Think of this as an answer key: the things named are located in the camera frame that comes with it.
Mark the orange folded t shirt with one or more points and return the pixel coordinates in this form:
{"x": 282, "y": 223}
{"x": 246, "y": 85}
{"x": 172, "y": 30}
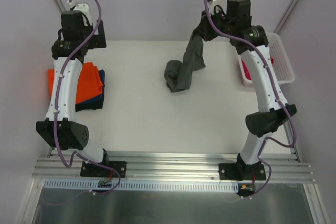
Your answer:
{"x": 78, "y": 83}

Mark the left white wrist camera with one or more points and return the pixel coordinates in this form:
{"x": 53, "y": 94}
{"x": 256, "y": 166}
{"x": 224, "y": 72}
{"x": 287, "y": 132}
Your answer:
{"x": 84, "y": 8}

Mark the aluminium mounting rail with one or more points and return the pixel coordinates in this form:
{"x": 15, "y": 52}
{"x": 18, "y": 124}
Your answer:
{"x": 185, "y": 167}

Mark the navy folded t shirt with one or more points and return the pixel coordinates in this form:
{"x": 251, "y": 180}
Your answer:
{"x": 96, "y": 102}

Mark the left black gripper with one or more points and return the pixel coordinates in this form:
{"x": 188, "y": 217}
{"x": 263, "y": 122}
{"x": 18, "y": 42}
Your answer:
{"x": 98, "y": 35}

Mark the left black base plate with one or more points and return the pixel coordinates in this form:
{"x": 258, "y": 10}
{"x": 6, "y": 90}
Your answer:
{"x": 91, "y": 170}

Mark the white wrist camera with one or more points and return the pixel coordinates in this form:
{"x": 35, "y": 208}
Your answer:
{"x": 214, "y": 4}
{"x": 84, "y": 8}

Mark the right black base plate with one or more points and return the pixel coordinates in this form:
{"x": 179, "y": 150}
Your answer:
{"x": 240, "y": 172}

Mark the magenta t shirt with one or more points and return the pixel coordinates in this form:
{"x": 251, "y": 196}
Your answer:
{"x": 246, "y": 71}

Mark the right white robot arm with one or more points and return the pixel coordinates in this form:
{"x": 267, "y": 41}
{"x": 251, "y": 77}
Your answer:
{"x": 251, "y": 44}

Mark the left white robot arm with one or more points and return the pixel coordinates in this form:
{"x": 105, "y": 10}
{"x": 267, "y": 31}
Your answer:
{"x": 60, "y": 129}

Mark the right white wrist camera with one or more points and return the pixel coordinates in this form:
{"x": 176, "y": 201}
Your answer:
{"x": 214, "y": 4}

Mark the white plastic basket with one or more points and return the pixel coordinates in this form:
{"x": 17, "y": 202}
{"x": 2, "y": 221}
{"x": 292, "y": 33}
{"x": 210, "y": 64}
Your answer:
{"x": 279, "y": 59}

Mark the right aluminium frame post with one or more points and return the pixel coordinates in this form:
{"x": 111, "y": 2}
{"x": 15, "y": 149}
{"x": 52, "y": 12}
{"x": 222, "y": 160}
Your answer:
{"x": 286, "y": 15}

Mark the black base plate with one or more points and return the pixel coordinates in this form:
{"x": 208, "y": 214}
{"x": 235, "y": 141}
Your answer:
{"x": 91, "y": 170}
{"x": 240, "y": 172}

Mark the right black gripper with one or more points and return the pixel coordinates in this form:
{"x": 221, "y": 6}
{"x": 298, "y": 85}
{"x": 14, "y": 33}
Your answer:
{"x": 203, "y": 31}

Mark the white slotted cable duct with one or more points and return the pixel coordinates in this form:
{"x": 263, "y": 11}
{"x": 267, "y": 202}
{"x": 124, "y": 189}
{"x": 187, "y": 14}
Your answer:
{"x": 141, "y": 185}

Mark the grey t shirt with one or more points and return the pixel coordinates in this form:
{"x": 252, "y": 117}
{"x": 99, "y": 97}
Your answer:
{"x": 178, "y": 74}

